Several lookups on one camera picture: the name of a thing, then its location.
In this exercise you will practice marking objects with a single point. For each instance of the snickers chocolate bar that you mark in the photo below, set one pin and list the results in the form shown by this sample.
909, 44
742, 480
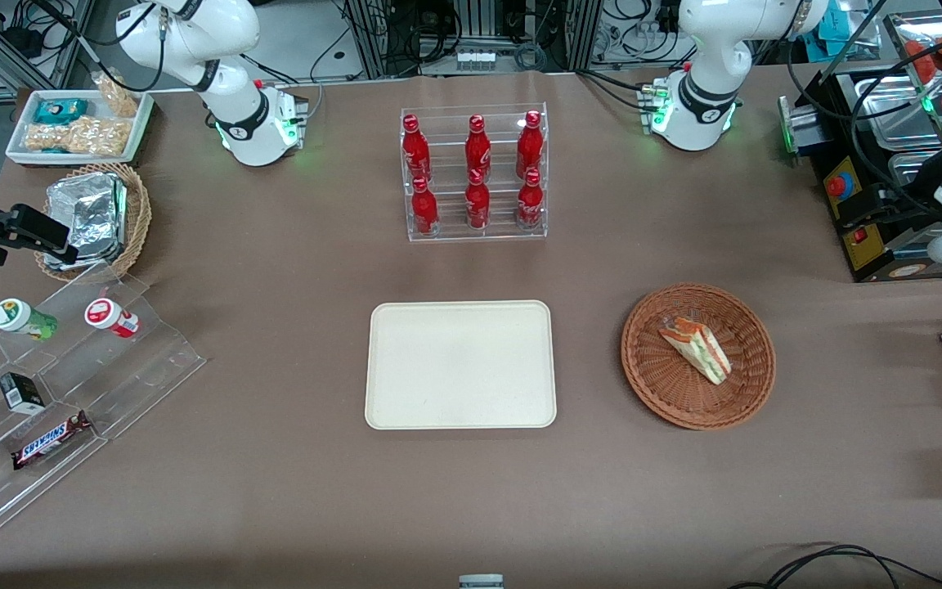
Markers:
50, 440

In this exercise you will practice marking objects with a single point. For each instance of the teal paper packet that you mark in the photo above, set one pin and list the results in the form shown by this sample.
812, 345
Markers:
835, 23

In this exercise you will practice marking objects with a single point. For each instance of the red cola bottle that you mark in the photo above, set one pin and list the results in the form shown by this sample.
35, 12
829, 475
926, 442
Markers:
530, 201
477, 147
529, 144
477, 203
415, 149
424, 209

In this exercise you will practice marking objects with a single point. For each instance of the clear acrylic stepped display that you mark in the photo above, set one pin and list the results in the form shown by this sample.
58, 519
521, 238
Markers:
136, 368

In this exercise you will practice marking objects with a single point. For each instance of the triangle sandwich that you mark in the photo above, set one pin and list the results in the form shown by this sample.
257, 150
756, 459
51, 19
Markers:
696, 350

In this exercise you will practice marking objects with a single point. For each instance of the small clear peanut bag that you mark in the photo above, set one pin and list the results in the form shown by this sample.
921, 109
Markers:
118, 94

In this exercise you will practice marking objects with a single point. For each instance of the cream rectangular tray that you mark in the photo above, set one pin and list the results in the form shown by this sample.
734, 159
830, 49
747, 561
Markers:
460, 364

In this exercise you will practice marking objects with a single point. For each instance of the red lid cup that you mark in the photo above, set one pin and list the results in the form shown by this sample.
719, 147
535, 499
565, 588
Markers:
109, 316

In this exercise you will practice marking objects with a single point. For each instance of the small steel pan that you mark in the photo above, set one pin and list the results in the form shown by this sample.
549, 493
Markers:
888, 110

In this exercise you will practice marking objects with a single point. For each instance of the teal snack packet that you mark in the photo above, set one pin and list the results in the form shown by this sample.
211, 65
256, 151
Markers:
60, 110

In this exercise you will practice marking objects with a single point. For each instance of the green lid cup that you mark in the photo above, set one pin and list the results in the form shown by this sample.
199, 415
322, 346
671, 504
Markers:
20, 317

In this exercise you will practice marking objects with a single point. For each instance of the grey box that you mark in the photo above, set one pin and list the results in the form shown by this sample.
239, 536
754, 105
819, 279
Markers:
481, 582

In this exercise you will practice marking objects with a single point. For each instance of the red emergency stop button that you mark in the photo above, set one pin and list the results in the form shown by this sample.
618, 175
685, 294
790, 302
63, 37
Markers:
839, 185

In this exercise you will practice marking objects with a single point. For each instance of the silver foil container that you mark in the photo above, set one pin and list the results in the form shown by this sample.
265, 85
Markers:
95, 217

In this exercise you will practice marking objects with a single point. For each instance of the red food pieces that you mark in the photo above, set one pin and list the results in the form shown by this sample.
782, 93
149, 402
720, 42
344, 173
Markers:
929, 53

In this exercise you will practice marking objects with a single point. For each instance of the white rectangular snack tray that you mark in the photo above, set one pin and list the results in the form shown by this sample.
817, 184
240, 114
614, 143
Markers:
20, 151

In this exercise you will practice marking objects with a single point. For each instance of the large clear peanut bag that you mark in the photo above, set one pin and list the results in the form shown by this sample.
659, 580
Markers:
78, 137

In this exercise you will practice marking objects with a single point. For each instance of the small black box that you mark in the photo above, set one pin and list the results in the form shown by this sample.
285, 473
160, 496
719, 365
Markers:
21, 393

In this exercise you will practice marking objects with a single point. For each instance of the brown round wicker basket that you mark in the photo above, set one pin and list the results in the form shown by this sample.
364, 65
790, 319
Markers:
667, 393

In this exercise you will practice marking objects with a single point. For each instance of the light tan wicker basket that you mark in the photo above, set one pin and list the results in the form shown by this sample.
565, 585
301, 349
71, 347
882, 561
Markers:
137, 213

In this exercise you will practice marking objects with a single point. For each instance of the clear acrylic bottle rack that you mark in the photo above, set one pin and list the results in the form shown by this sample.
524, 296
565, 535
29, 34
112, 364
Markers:
450, 229

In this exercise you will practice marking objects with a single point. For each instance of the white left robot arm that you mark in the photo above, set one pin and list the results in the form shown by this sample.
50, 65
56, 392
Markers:
708, 49

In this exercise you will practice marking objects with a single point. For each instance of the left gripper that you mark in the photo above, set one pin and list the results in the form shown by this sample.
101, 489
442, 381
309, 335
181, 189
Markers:
911, 201

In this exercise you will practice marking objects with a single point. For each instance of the large steel pan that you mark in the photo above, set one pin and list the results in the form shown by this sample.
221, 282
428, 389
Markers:
908, 168

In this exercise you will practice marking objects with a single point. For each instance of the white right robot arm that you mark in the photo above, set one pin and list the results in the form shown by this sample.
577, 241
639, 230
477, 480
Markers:
217, 74

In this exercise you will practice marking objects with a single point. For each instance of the black food warmer machine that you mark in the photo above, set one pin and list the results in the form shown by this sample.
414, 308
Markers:
843, 131

